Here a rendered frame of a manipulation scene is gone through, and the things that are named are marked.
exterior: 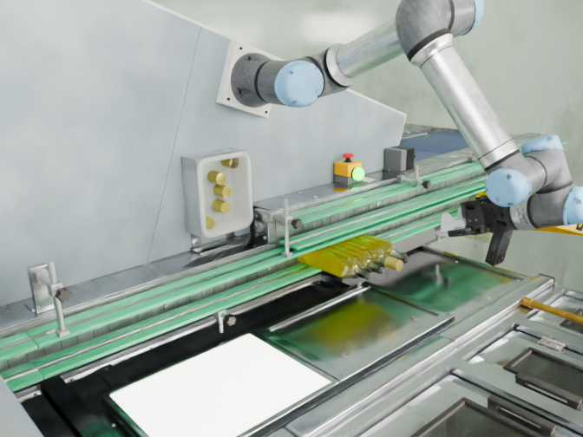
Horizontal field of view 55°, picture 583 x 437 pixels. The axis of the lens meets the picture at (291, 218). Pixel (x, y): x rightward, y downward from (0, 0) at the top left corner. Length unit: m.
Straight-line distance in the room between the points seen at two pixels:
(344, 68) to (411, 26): 0.36
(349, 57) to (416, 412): 0.87
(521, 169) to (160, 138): 0.90
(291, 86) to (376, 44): 0.23
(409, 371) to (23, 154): 1.03
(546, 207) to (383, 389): 0.54
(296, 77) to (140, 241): 0.60
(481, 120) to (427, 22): 0.22
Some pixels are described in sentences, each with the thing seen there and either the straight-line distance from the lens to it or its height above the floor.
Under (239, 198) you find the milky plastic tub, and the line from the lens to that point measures 1.65.
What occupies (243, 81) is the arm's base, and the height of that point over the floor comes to 0.83.
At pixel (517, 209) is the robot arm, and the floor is 1.54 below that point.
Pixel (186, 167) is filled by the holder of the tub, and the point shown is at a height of 0.78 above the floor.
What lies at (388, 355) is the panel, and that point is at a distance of 1.46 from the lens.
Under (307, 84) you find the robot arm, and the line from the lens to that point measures 1.48.
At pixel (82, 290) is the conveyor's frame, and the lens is 1.47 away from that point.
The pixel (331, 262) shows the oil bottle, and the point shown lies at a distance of 1.63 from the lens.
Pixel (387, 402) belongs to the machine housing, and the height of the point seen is 1.42.
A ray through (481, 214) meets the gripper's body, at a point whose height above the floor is 1.46.
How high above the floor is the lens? 2.09
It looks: 46 degrees down
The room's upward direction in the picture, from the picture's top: 108 degrees clockwise
